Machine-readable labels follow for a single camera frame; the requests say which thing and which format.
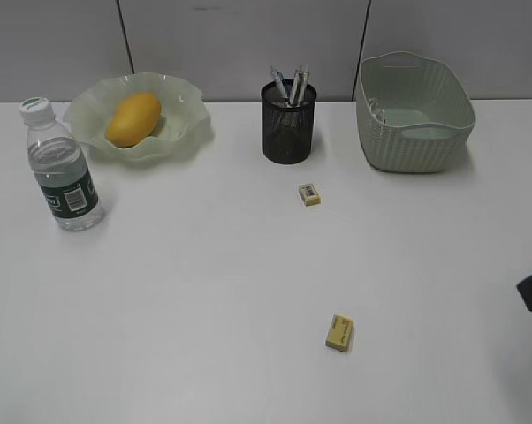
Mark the printed waste paper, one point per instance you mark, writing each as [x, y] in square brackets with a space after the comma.
[377, 112]

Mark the black mesh pen holder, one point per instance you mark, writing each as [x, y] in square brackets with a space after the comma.
[287, 132]

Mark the clear water bottle green label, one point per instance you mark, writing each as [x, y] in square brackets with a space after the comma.
[60, 168]

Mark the pale green woven plastic basket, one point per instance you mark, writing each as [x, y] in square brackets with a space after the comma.
[429, 116]

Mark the white blue ballpoint pen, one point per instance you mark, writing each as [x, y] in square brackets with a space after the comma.
[279, 83]

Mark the white green ballpoint pen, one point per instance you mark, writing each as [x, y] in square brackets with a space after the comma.
[305, 78]

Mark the yellow mango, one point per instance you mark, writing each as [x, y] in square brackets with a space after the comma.
[134, 119]

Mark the white grey ballpoint pen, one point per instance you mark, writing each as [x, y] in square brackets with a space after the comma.
[294, 96]

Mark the pale green wavy glass plate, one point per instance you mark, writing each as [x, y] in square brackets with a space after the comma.
[182, 127]

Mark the yellow eraser with barcode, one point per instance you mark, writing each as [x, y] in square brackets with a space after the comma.
[309, 195]

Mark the yellow eraser front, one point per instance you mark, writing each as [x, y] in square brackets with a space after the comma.
[340, 333]

